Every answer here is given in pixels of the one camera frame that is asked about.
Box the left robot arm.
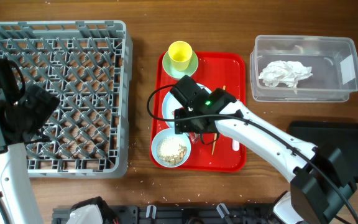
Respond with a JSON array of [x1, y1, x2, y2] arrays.
[[0, 59, 60, 223]]

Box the red plastic serving tray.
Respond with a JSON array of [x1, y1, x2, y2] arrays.
[[149, 52, 247, 172]]

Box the white plastic fork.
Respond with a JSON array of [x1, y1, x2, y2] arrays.
[[232, 139, 240, 151]]

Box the black plastic tray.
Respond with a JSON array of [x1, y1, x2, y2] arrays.
[[288, 121, 358, 183]]

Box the clear plastic waste bin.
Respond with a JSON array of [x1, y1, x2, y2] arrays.
[[249, 35, 358, 102]]

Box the red snack wrapper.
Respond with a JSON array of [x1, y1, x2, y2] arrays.
[[188, 133, 200, 144]]

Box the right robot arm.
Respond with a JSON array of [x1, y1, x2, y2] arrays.
[[170, 76, 358, 223]]

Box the light blue plate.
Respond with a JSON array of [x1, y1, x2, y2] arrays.
[[162, 83, 212, 128]]

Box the small green bowl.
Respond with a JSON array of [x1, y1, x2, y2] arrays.
[[162, 52, 199, 80]]

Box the wooden chopstick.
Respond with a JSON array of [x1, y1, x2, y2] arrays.
[[211, 85, 226, 155]]

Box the yellow plastic cup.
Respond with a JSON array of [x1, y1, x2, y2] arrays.
[[168, 40, 193, 71]]

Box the rice and peanut scraps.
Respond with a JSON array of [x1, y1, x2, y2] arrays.
[[157, 137, 187, 166]]

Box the white tissue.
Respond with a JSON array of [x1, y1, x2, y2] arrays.
[[259, 60, 313, 93]]

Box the white bowl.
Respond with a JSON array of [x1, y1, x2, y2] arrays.
[[150, 128, 191, 168]]

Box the grey plastic dishwasher rack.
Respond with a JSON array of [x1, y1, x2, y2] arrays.
[[0, 20, 133, 179]]

